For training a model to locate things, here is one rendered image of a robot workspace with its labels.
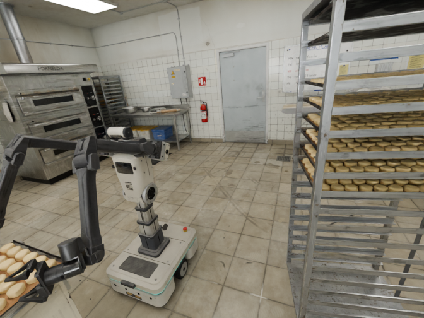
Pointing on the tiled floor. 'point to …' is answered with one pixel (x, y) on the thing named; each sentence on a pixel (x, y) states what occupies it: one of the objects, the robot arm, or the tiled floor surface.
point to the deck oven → (49, 113)
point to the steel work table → (160, 117)
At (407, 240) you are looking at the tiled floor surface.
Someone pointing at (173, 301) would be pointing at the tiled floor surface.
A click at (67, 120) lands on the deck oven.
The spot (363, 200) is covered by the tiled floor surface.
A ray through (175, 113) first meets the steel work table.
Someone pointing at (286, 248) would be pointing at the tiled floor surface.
